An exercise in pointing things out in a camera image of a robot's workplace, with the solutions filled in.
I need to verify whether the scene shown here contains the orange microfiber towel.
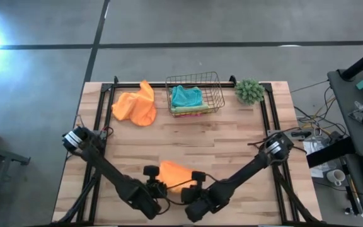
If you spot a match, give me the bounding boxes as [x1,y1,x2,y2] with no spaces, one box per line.
[157,160,199,194]
[111,79,158,127]

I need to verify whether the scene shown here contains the light green microfiber towel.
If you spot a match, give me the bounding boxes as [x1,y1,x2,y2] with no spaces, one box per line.
[170,102,210,114]

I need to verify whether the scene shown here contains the teal microfiber towel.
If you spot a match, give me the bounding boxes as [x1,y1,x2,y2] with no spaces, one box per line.
[171,84,204,108]

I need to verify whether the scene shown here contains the small artificial potted plant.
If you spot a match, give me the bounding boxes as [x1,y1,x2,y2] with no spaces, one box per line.
[234,78,266,106]

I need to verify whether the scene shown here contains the black desk crossbar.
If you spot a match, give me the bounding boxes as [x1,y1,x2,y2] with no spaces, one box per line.
[306,136,355,169]

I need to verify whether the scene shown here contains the white mug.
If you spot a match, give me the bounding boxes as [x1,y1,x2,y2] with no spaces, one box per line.
[326,169,347,187]

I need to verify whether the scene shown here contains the grey side desk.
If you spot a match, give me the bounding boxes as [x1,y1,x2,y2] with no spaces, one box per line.
[327,64,363,227]

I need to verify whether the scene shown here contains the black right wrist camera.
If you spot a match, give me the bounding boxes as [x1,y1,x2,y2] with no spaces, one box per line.
[191,170,207,187]

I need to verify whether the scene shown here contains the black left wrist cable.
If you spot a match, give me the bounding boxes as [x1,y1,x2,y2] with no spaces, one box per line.
[156,185,187,216]

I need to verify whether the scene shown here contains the wire basket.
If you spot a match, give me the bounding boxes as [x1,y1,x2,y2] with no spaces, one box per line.
[164,71,226,118]

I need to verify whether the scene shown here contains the black aluminium table frame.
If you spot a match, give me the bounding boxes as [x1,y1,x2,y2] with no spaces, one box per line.
[52,75,324,226]

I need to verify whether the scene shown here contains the tangled floor cables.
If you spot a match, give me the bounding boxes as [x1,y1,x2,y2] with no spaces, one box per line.
[293,80,349,139]

